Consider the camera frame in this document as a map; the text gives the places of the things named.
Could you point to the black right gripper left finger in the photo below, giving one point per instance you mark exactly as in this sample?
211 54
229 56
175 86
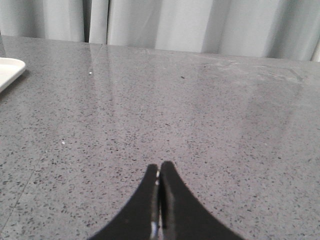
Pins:
139 218

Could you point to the cream rectangular plastic tray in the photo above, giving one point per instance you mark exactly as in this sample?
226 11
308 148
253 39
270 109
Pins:
10 70

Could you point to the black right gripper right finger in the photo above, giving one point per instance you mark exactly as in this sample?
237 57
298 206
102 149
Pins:
183 216

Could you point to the grey pleated curtain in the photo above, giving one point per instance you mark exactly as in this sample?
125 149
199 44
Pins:
287 29

